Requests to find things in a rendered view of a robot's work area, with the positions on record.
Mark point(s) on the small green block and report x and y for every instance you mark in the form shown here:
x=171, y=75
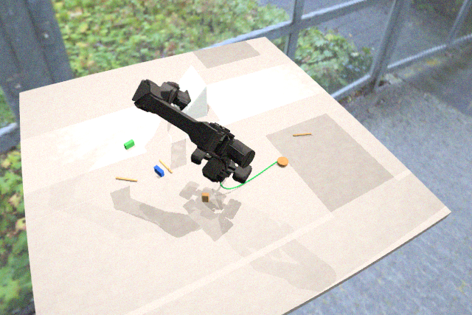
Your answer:
x=129, y=144

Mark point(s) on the orange round disc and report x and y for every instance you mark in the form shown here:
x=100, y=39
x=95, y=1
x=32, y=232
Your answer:
x=282, y=162

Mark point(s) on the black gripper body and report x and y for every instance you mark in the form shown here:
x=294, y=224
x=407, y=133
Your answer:
x=239, y=174

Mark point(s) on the small blue block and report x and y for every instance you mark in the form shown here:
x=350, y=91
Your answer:
x=159, y=171

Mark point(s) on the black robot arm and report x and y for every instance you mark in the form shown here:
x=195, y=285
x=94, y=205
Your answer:
x=207, y=136

